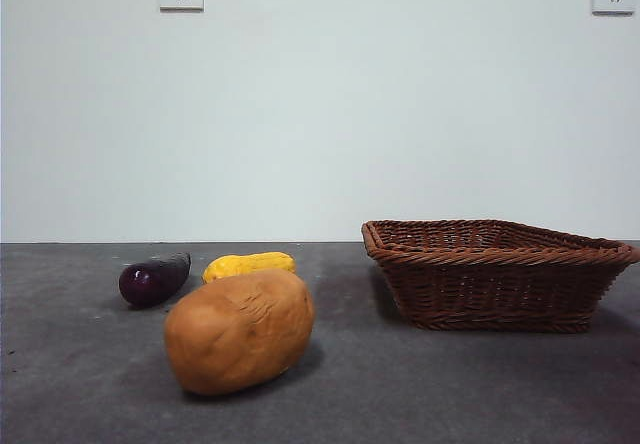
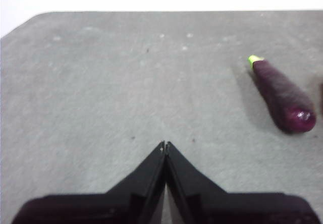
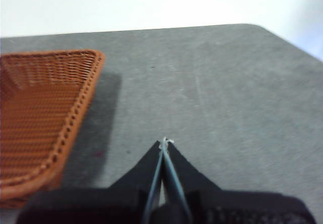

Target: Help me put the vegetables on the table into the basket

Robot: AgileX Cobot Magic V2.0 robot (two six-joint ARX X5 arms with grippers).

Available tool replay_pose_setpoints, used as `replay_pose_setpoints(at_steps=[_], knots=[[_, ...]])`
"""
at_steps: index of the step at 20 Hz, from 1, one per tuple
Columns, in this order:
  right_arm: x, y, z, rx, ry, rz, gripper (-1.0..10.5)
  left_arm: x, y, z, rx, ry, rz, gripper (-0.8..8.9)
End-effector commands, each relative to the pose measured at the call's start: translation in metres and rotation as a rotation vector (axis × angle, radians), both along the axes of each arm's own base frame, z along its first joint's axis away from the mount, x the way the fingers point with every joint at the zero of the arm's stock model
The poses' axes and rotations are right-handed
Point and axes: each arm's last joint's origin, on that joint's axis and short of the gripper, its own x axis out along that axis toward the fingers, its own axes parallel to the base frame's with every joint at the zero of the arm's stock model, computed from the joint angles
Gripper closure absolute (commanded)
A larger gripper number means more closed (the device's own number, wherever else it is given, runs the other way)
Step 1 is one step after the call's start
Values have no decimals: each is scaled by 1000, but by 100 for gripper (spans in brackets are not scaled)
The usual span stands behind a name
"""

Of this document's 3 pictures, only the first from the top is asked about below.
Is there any purple eggplant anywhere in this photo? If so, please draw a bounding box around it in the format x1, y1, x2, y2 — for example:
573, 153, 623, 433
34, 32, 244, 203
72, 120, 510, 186
118, 251, 193, 310

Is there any yellow corn cob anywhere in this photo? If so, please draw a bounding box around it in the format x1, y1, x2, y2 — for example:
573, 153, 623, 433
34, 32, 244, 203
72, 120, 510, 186
201, 251, 297, 285

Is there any brown potato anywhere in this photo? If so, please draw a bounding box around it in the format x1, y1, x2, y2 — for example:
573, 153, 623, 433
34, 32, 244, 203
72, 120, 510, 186
163, 268, 316, 397

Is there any brown wicker basket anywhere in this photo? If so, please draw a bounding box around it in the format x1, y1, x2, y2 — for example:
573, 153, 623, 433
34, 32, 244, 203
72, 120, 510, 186
360, 218, 640, 334

